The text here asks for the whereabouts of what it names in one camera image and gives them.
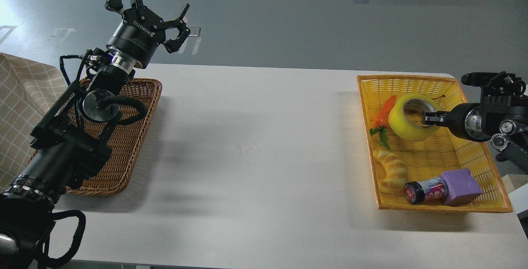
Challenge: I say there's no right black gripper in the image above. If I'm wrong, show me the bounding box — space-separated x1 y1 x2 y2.
421 102 491 142

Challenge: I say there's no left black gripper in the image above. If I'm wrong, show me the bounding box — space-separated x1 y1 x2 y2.
105 0 191 70

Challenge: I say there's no yellow tape roll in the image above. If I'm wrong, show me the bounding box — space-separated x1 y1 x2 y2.
389 93 441 142

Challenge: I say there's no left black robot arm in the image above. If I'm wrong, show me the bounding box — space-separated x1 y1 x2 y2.
1 0 191 269

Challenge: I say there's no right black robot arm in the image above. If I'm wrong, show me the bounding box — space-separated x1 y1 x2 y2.
421 72 528 172

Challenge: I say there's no yellow plastic basket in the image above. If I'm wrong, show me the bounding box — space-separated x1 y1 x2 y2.
357 75 513 213

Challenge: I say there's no orange toy carrot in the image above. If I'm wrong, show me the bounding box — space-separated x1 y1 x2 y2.
369 95 397 150

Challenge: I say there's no red black can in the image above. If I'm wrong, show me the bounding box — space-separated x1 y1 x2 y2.
404 177 448 204

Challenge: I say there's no purple foam block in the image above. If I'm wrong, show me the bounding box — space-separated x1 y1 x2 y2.
441 169 483 207

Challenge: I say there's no yellow toy croissant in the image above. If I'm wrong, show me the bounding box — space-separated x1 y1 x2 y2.
373 147 408 193

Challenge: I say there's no brown wicker basket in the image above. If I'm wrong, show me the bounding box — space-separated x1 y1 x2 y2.
24 78 163 196

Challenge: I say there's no beige checkered cloth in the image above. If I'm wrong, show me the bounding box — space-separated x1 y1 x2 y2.
0 53 67 189

